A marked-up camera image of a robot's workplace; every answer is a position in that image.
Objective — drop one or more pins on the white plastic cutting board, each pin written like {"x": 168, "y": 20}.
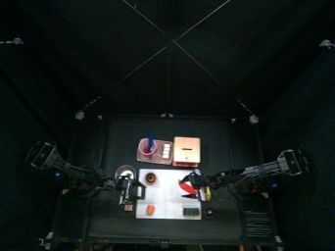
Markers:
{"x": 167, "y": 199}

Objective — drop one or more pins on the silver frame bracket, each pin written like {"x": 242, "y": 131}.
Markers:
{"x": 79, "y": 114}
{"x": 254, "y": 119}
{"x": 17, "y": 41}
{"x": 326, "y": 43}
{"x": 167, "y": 115}

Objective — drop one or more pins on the silver metal bowl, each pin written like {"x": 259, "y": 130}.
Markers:
{"x": 126, "y": 170}

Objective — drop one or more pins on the light wooden box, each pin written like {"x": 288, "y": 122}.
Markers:
{"x": 187, "y": 152}

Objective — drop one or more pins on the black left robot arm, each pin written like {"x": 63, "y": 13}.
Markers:
{"x": 66, "y": 166}

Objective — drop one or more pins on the blue plastic stick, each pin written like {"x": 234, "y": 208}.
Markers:
{"x": 151, "y": 140}

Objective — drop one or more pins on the white printed label sticker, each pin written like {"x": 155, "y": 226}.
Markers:
{"x": 256, "y": 225}

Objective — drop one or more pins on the orange toy carrot bottom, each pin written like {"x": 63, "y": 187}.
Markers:
{"x": 150, "y": 209}

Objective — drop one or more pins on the wooden tray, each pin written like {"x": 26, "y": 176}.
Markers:
{"x": 162, "y": 159}

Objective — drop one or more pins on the small brown bowl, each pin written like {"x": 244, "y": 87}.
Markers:
{"x": 150, "y": 181}

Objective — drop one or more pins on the red toy pepper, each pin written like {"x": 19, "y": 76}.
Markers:
{"x": 187, "y": 188}

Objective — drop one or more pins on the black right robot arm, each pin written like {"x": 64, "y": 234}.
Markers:
{"x": 266, "y": 168}

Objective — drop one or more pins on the green toy block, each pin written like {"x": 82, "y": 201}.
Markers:
{"x": 190, "y": 211}

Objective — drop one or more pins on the small red toy block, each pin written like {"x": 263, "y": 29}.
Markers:
{"x": 128, "y": 207}

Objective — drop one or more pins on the pink plastic cup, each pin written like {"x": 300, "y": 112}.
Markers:
{"x": 147, "y": 149}

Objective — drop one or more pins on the yellow toy banana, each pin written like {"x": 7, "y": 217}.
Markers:
{"x": 208, "y": 193}

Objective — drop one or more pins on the white rectangular toy piece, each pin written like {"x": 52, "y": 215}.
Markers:
{"x": 166, "y": 150}

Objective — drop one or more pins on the small black round object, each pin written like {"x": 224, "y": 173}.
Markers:
{"x": 210, "y": 211}

